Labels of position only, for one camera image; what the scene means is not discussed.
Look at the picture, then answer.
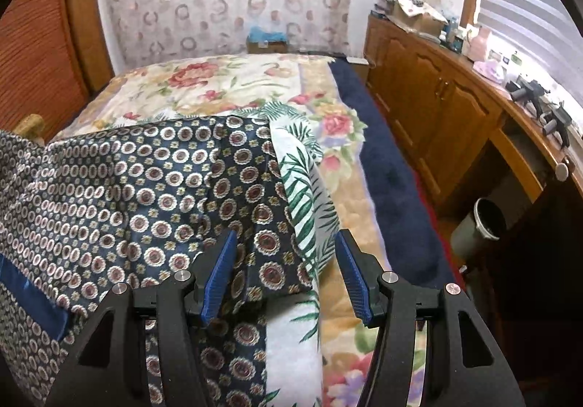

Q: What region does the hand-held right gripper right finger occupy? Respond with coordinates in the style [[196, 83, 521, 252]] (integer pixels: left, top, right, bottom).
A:
[[334, 228, 522, 407]]

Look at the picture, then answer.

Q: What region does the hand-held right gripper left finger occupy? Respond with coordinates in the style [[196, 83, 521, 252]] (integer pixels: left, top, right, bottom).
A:
[[46, 229, 240, 407]]

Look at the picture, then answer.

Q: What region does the navy circle-print pajama top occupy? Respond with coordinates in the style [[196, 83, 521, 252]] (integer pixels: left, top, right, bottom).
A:
[[0, 113, 320, 407]]

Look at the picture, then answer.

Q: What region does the palm leaf print blanket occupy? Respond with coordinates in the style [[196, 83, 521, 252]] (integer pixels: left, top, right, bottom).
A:
[[246, 99, 340, 407]]

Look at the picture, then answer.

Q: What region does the navy bed sheet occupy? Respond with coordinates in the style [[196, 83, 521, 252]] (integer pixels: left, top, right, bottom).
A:
[[328, 58, 456, 280]]

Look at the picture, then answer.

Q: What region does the grey waste bin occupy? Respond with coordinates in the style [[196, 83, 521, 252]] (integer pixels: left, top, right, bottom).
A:
[[451, 197, 508, 262]]

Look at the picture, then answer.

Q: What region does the floral quilt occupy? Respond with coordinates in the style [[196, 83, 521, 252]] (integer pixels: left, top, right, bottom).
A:
[[55, 54, 429, 407]]

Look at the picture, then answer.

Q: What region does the long wooden cabinet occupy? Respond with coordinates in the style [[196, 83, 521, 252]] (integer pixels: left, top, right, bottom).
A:
[[364, 13, 583, 216]]

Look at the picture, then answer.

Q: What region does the cardboard box with blue bag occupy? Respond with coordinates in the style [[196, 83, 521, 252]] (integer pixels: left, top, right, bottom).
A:
[[246, 27, 290, 55]]

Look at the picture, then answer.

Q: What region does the pink plastic bag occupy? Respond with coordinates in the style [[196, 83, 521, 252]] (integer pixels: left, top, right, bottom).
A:
[[474, 60, 506, 82]]

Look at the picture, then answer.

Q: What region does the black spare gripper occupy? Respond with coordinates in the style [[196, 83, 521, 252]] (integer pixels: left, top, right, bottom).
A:
[[537, 99, 572, 148], [506, 77, 549, 109]]

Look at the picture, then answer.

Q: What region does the pink thermos jug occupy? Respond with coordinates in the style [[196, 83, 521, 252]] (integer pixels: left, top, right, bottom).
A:
[[469, 27, 490, 62]]

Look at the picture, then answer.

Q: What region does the open cardboard box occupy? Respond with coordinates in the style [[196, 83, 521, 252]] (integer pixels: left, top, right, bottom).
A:
[[392, 0, 449, 36]]

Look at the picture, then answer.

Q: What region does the grey zebra window blind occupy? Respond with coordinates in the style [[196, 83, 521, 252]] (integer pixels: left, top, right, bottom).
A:
[[476, 0, 583, 98]]

